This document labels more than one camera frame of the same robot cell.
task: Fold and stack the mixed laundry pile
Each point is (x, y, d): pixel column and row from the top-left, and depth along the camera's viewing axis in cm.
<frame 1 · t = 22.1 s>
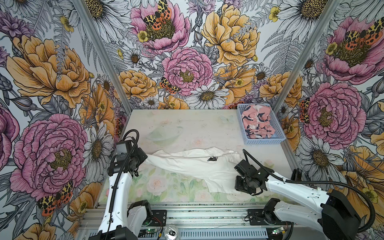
left hand: (143, 159, 80), fingers closed
right hand: (239, 193, 80), fingers open
light blue perforated laundry basket: (278, 136, 104), point 4 cm above the table
pink patterned garment: (256, 119, 112), point 5 cm above the table

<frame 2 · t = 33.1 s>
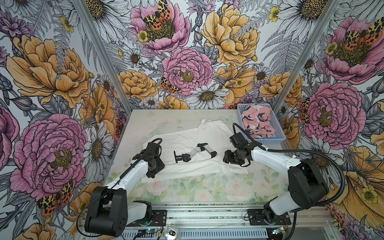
left hand: (158, 172, 87), fingers open
right hand: (228, 164, 88), fingers open
the named things where they were.

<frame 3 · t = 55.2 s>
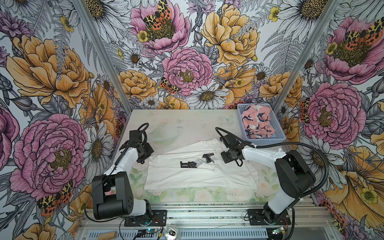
left hand: (150, 157, 89), fingers closed
right hand: (228, 160, 92), fingers open
the named things where they were.

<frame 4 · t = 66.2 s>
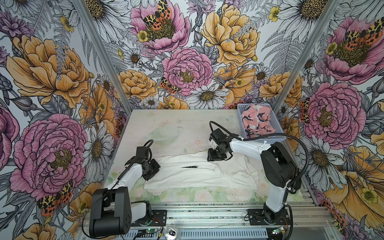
left hand: (158, 174, 88), fingers closed
right hand: (211, 163, 90), fingers open
the named things where they were.

